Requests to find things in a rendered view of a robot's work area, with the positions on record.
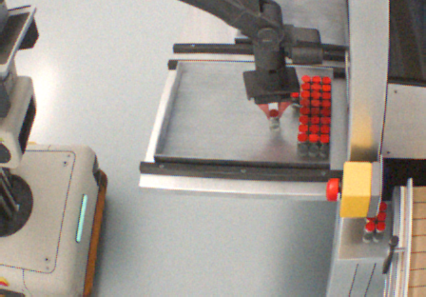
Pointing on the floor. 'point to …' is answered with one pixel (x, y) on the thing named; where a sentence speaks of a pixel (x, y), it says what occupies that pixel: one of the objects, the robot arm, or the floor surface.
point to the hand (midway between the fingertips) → (273, 113)
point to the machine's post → (364, 89)
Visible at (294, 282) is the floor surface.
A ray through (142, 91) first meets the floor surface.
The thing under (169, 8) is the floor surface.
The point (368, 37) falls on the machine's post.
